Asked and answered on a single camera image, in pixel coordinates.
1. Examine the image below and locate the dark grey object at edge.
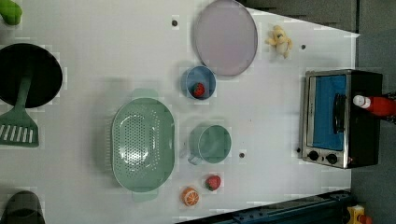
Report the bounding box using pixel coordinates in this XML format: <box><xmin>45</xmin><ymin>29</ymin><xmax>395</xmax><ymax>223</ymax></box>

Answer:
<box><xmin>1</xmin><ymin>190</ymin><xmax>46</xmax><ymax>224</ymax></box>

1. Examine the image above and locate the orange slice toy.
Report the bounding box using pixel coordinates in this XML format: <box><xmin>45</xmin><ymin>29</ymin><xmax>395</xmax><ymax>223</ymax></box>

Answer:
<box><xmin>180</xmin><ymin>187</ymin><xmax>200</xmax><ymax>206</ymax></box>

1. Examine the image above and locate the green spatula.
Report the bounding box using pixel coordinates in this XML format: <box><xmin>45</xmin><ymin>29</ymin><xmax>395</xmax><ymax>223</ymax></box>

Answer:
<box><xmin>0</xmin><ymin>77</ymin><xmax>39</xmax><ymax>147</ymax></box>

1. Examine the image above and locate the red strawberry in bowl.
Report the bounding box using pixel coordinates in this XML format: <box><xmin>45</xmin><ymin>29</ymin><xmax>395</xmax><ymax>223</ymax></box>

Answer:
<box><xmin>192</xmin><ymin>82</ymin><xmax>205</xmax><ymax>98</ymax></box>

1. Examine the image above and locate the red toy strawberry on table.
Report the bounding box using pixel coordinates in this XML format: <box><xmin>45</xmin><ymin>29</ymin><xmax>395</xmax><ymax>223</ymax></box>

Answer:
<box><xmin>205</xmin><ymin>175</ymin><xmax>221</xmax><ymax>191</ymax></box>

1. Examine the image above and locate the yellow banana peel toy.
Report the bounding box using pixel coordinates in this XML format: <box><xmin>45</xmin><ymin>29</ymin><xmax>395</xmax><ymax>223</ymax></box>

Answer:
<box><xmin>265</xmin><ymin>25</ymin><xmax>292</xmax><ymax>59</ymax></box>

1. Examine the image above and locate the black toaster oven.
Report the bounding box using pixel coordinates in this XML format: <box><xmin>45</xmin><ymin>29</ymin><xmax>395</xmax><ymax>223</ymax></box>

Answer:
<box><xmin>301</xmin><ymin>69</ymin><xmax>382</xmax><ymax>169</ymax></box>

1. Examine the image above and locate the black pan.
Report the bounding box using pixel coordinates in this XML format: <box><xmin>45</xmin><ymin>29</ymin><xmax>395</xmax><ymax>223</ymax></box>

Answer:
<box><xmin>0</xmin><ymin>43</ymin><xmax>63</xmax><ymax>108</ymax></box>

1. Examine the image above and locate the red ketchup bottle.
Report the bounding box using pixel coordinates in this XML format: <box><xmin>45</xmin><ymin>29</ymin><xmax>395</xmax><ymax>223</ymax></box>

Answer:
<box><xmin>353</xmin><ymin>95</ymin><xmax>396</xmax><ymax>117</ymax></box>

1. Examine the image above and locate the grey round plate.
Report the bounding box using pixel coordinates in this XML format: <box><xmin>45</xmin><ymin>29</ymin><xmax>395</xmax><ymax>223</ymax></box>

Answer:
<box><xmin>193</xmin><ymin>0</ymin><xmax>258</xmax><ymax>76</ymax></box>

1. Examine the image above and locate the yellow red device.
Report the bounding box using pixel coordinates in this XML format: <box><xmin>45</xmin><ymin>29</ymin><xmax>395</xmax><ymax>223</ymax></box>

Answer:
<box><xmin>347</xmin><ymin>205</ymin><xmax>373</xmax><ymax>224</ymax></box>

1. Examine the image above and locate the green perforated colander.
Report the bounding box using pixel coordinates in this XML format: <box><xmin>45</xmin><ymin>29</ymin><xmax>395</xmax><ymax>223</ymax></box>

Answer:
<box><xmin>111</xmin><ymin>89</ymin><xmax>175</xmax><ymax>203</ymax></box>

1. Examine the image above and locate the blue small bowl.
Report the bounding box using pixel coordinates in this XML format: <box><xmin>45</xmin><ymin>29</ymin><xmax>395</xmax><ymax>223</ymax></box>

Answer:
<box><xmin>180</xmin><ymin>65</ymin><xmax>217</xmax><ymax>101</ymax></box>

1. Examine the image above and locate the green mug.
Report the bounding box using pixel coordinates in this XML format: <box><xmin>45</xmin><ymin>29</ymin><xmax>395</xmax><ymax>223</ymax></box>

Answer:
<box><xmin>188</xmin><ymin>125</ymin><xmax>232</xmax><ymax>165</ymax></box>

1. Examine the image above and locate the green toy vegetable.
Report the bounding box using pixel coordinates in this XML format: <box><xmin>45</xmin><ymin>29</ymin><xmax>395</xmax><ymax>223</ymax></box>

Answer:
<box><xmin>0</xmin><ymin>0</ymin><xmax>22</xmax><ymax>25</ymax></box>

